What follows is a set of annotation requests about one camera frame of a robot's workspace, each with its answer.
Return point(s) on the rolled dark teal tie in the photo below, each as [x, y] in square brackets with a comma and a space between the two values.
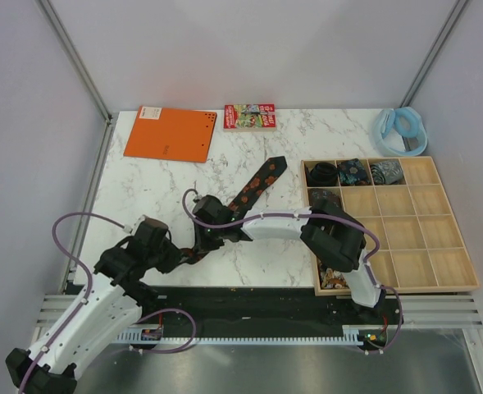
[323, 174]

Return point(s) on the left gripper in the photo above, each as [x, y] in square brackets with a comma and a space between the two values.
[174, 258]

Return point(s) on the rolled multicolour patterned tie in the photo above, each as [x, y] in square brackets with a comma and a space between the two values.
[331, 279]

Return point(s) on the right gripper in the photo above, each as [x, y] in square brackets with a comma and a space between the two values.
[203, 244]

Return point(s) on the white cable duct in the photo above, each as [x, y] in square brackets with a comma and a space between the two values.
[136, 336]

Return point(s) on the red green book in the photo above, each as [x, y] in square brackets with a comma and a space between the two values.
[249, 117]

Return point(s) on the rolled grey paisley tie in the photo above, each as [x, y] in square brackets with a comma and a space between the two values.
[386, 172]

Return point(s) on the orange board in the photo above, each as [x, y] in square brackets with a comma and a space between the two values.
[171, 134]

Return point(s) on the rolled blue floral tie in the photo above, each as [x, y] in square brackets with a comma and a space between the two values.
[353, 173]

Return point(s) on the wooden compartment tray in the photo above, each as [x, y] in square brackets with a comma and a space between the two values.
[421, 246]

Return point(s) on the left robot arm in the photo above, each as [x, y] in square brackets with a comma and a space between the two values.
[113, 299]

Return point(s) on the light blue headband device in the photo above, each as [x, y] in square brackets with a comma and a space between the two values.
[407, 123]

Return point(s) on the black orange floral tie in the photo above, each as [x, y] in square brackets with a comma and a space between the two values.
[249, 193]

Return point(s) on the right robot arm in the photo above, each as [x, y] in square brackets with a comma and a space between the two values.
[338, 240]

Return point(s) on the rolled dark speckled tie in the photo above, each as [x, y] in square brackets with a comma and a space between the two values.
[316, 195]

